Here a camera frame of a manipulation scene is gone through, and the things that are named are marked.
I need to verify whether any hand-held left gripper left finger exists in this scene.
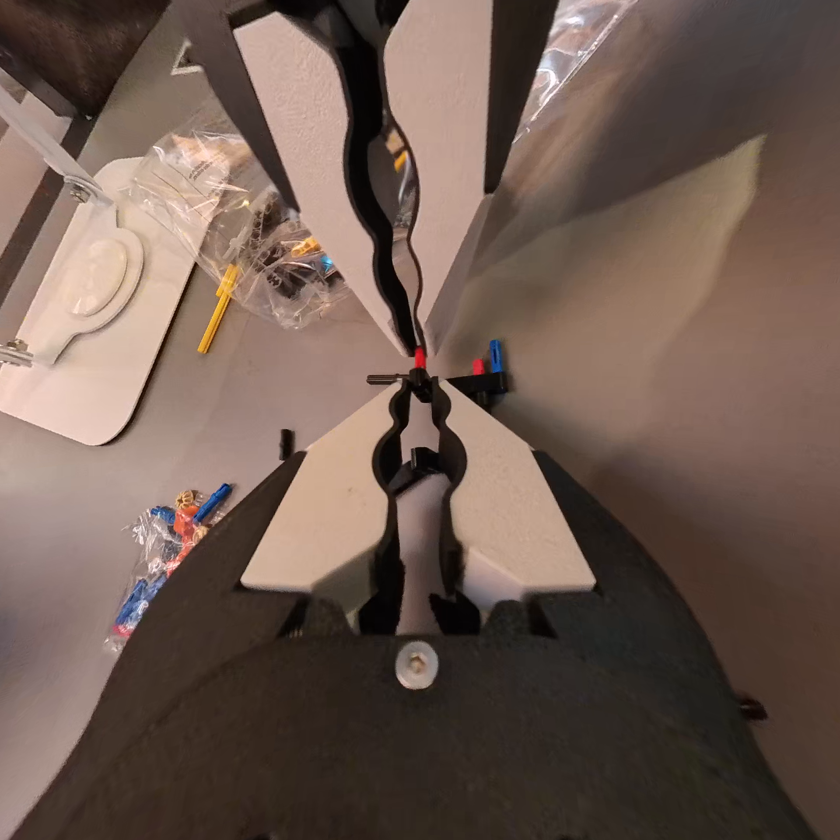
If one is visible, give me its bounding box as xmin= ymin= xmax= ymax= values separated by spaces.
xmin=239 ymin=382 xmax=412 ymax=635

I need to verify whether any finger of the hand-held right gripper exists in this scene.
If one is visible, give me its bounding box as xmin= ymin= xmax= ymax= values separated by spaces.
xmin=382 ymin=0 xmax=508 ymax=357
xmin=231 ymin=0 xmax=422 ymax=357

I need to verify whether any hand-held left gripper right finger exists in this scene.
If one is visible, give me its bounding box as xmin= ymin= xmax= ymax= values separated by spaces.
xmin=430 ymin=379 xmax=599 ymax=635

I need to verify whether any clear bag of lego parts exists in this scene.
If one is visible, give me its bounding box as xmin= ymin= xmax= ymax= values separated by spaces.
xmin=125 ymin=128 xmax=421 ymax=330

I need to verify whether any small bag of colourful lego pieces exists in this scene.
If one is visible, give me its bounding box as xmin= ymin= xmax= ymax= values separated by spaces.
xmin=101 ymin=482 xmax=235 ymax=655

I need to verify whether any yellow lego axle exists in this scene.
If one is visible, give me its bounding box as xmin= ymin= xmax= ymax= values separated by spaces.
xmin=197 ymin=262 xmax=241 ymax=356

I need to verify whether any large clear plastic bag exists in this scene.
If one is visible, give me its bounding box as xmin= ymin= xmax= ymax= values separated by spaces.
xmin=512 ymin=0 xmax=645 ymax=147

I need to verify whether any clear stand pole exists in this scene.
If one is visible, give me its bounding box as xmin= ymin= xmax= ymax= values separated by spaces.
xmin=0 ymin=85 xmax=114 ymax=212

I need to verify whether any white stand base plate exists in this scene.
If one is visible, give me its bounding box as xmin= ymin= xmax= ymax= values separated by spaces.
xmin=0 ymin=156 xmax=199 ymax=448

